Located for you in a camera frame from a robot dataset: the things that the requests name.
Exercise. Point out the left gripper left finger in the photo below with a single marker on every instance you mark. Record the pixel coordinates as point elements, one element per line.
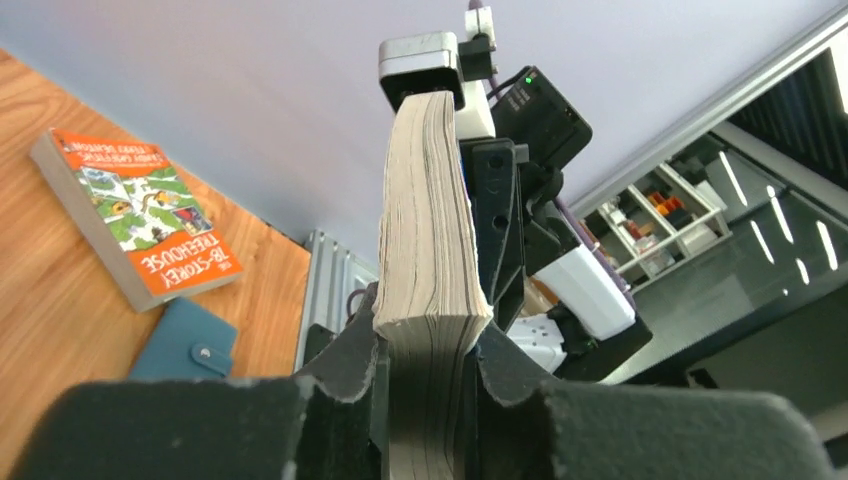
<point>326,421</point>

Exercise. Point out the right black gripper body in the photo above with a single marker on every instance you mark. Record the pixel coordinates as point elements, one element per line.
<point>513,181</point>

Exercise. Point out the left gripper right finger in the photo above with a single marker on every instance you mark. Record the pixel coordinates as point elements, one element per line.
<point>534,426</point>

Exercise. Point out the light blue paperback book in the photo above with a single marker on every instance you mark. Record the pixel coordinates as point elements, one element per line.
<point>430,307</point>

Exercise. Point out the orange treehouse paperback book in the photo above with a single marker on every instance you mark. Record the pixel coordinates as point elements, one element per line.
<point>138,215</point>

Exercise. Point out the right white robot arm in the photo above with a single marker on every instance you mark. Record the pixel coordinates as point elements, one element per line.
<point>551,290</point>

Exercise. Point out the white shelving unit background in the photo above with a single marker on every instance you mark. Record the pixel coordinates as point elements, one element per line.
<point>655,226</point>

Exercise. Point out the small teal wallet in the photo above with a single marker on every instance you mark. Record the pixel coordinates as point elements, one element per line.
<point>189,342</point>

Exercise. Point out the aluminium front frame rail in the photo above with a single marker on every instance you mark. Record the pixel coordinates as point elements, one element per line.
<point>335,279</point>

